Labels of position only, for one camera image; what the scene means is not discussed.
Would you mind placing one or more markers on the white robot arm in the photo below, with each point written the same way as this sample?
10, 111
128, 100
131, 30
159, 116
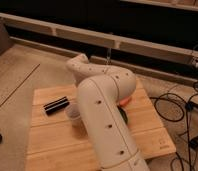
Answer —
99, 89

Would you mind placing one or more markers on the green bowl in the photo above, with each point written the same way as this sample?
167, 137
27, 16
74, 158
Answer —
123, 114

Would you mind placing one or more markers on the clear plastic cup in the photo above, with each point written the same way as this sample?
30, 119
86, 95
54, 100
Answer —
73, 114

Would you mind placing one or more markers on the black rectangular box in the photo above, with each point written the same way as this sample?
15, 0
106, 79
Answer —
55, 106

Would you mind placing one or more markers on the orange handled tool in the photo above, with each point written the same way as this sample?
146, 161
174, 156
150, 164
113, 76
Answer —
125, 101

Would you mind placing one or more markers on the white shelf frame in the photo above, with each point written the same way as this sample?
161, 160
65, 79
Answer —
130, 45

